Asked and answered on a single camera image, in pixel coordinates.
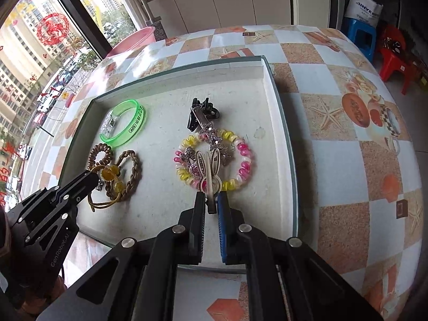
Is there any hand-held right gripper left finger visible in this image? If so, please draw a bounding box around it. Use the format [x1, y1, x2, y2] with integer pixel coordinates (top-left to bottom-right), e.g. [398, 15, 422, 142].
[36, 191, 206, 321]

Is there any white cabinet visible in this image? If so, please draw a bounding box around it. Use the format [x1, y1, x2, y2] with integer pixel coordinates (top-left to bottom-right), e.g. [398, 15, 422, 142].
[147, 0, 291, 34]

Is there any red plastic stool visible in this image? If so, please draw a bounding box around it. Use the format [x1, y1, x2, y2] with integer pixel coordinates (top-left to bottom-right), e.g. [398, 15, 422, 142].
[378, 23, 420, 96]

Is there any yellow beaded hair tie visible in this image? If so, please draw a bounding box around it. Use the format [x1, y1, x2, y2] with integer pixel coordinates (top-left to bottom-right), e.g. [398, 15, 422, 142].
[87, 165, 129, 212]

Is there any multicolour spiral hair tie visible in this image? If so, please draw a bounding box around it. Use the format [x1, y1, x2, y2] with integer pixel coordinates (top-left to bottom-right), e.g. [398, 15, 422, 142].
[174, 129, 252, 193]

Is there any green translucent bracelet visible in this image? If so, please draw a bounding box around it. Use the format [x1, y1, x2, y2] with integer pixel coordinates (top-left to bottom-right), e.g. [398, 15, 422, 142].
[100, 98, 148, 148]

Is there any grey-green shallow tray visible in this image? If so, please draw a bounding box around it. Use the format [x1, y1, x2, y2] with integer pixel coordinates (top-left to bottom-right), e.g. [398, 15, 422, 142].
[53, 55, 300, 271]

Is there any brown spiral hair tie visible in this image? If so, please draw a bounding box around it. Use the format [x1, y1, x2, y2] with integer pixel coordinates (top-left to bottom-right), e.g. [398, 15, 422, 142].
[87, 143, 114, 171]

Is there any checkered starfish print tablecloth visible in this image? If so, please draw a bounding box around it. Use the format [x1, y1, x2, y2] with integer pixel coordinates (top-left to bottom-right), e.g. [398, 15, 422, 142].
[20, 24, 425, 321]

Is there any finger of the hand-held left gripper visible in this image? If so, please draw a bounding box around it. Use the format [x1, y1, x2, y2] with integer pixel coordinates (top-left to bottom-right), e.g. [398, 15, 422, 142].
[6, 170, 100, 216]
[24, 181, 101, 243]

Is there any silver star hair clip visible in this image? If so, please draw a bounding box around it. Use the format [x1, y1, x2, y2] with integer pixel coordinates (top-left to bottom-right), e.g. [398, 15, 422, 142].
[182, 107, 235, 174]

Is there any blue plastic stool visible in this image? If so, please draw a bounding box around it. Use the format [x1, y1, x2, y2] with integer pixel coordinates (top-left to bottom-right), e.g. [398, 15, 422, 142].
[346, 17, 377, 59]

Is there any pink plastic basin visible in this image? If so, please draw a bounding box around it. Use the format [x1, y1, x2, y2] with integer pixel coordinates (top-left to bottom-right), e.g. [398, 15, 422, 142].
[105, 26, 156, 59]

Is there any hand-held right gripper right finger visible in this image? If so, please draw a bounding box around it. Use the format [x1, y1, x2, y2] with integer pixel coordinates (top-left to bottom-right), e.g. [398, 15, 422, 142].
[217, 190, 383, 321]

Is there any brown braided hair tie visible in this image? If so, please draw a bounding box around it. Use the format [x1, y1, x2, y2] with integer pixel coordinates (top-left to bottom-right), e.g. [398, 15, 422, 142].
[105, 150, 143, 202]

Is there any red round window decal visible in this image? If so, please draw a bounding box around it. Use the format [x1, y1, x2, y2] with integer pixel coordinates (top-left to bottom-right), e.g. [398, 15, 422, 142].
[37, 13, 70, 45]

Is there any white printed bag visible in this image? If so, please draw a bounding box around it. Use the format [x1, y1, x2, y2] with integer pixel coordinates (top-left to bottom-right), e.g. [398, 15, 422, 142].
[344, 0, 383, 24]

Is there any black claw hair clip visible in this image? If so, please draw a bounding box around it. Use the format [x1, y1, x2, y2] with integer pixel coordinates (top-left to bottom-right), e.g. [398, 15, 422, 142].
[187, 98, 221, 132]

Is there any person's left forearm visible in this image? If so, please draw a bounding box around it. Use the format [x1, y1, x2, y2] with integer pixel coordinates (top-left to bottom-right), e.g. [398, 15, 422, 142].
[18, 274, 66, 316]

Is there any beige bunny ear hair clip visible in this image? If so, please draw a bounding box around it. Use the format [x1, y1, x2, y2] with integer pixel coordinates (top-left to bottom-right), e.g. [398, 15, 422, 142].
[196, 150, 222, 215]

